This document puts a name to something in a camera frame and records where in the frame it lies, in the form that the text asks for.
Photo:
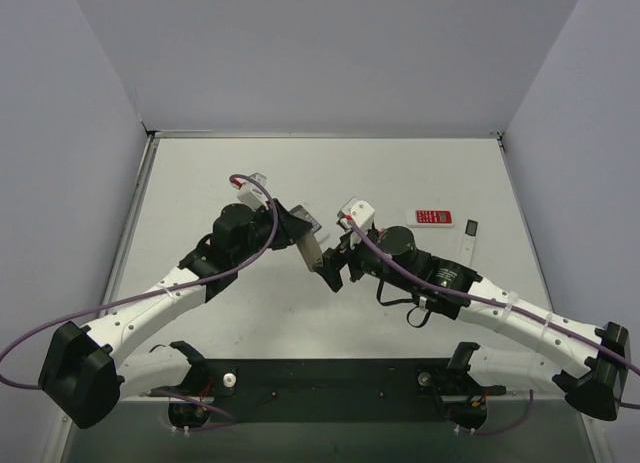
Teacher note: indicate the red white remote control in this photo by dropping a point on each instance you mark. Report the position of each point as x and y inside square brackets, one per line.
[421, 218]

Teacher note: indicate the slim white remote control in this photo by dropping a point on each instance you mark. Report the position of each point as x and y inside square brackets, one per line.
[468, 242]

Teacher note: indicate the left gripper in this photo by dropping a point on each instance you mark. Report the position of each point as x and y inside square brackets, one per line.
[288, 224]

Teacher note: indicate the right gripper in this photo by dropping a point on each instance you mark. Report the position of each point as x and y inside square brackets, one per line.
[343, 258]

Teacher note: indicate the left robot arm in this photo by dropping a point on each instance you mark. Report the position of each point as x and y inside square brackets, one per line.
[84, 368]

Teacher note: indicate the grey white remote control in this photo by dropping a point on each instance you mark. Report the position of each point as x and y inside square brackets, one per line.
[320, 232]

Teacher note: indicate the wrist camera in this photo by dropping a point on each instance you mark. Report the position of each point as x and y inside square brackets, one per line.
[360, 213]
[249, 194]

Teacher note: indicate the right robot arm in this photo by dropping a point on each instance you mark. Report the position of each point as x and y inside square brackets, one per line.
[585, 363]

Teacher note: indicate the beige remote control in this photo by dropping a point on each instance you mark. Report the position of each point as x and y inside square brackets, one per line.
[310, 251]

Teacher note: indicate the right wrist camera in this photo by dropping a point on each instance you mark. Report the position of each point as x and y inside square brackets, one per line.
[360, 213]

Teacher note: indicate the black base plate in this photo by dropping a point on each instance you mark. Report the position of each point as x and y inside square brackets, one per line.
[409, 390]

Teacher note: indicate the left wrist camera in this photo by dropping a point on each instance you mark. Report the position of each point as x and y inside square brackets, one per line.
[249, 194]

